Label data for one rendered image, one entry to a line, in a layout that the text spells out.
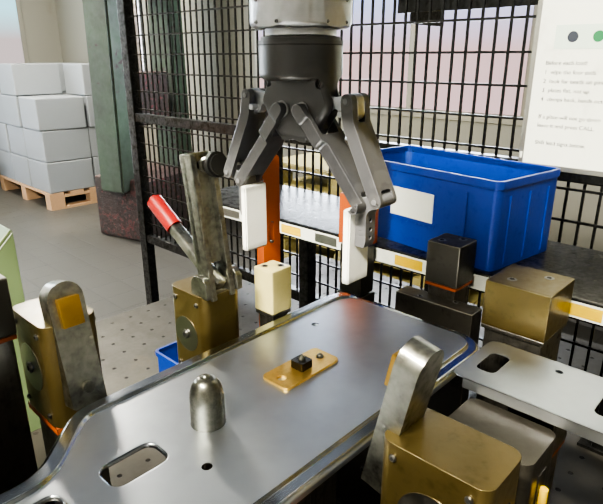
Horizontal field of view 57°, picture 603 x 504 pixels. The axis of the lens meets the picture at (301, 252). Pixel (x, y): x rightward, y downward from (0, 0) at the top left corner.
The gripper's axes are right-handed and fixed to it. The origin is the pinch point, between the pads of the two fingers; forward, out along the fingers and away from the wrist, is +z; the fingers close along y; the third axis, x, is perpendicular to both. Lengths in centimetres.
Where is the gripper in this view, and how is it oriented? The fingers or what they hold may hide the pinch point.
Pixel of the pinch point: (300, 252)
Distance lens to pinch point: 55.6
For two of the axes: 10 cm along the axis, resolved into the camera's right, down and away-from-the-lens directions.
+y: 7.3, 2.3, -6.5
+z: 0.0, 9.4, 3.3
